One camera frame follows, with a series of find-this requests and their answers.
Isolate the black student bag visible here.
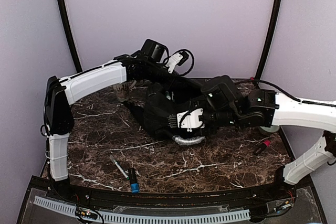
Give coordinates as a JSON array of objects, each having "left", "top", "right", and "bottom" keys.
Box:
[{"left": 123, "top": 78, "right": 217, "bottom": 145}]

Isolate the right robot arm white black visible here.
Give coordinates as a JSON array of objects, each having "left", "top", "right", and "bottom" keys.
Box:
[{"left": 197, "top": 76, "right": 335, "bottom": 186}]

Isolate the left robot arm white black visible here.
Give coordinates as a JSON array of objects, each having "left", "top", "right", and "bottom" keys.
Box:
[{"left": 41, "top": 39, "right": 195, "bottom": 182}]

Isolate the cream printed mug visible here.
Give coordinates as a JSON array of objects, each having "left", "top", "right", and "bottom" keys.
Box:
[{"left": 112, "top": 80, "right": 136, "bottom": 102}]

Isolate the clear white pen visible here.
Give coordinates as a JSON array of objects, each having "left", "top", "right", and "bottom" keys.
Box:
[{"left": 109, "top": 155, "right": 129, "bottom": 180}]

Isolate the black marker blue cap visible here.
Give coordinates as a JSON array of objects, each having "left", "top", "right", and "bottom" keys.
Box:
[{"left": 128, "top": 167, "right": 140, "bottom": 194}]

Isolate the pink black highlighter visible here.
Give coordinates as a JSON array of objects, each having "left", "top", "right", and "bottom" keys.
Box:
[{"left": 253, "top": 140, "right": 270, "bottom": 156}]

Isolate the pale green bowl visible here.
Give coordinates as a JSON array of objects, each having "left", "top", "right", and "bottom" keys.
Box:
[{"left": 258, "top": 125, "right": 280, "bottom": 136}]

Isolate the small circuit board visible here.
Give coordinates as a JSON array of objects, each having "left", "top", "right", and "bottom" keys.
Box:
[{"left": 75, "top": 207, "right": 98, "bottom": 220}]

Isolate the grey slotted cable duct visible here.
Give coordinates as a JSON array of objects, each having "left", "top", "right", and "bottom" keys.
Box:
[{"left": 33, "top": 196, "right": 251, "bottom": 223}]

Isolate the left black frame post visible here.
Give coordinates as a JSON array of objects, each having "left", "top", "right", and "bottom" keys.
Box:
[{"left": 57, "top": 0, "right": 82, "bottom": 73}]

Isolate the black frame post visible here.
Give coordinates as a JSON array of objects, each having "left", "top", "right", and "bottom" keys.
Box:
[
  {"left": 255, "top": 0, "right": 281, "bottom": 79},
  {"left": 57, "top": 0, "right": 82, "bottom": 73}
]

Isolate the right black frame post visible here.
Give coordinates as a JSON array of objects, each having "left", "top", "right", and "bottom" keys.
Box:
[{"left": 255, "top": 0, "right": 281, "bottom": 79}]

